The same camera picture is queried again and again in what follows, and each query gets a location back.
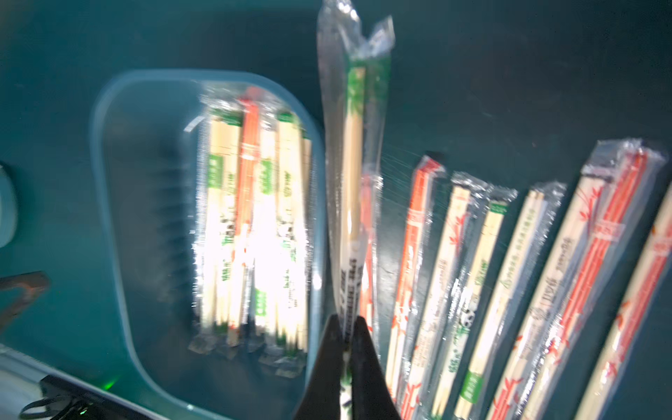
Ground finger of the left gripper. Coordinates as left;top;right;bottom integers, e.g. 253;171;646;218
1;271;50;331

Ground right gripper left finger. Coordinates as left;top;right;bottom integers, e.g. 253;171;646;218
293;314;344;420

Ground chopsticks green label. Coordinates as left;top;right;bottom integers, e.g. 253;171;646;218
453;181;566;419

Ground green print chopsticks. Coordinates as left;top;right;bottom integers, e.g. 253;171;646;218
316;0;396;420

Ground red striped chopsticks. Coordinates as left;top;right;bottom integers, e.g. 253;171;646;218
385;155;445;404

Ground chopsticks red print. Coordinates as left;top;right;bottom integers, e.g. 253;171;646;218
398;171;488;419

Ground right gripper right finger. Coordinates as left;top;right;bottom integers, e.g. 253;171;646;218
349;317;401;420

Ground chopsticks pair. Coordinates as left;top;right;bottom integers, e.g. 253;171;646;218
575;189;671;420

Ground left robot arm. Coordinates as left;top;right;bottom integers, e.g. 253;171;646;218
1;271;162;419

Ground chopsticks red bamboo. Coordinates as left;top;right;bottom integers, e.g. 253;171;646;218
488;139;667;419

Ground clear plastic storage box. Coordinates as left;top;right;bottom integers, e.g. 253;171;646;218
91;70;327;419

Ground chopsticks bundle in box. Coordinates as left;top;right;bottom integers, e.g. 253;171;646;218
191;84;312;379

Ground chopsticks panda print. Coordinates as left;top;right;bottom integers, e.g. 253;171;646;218
430;185;518;419

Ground light blue plastic scoop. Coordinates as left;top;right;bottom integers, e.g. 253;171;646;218
0;166;19;248

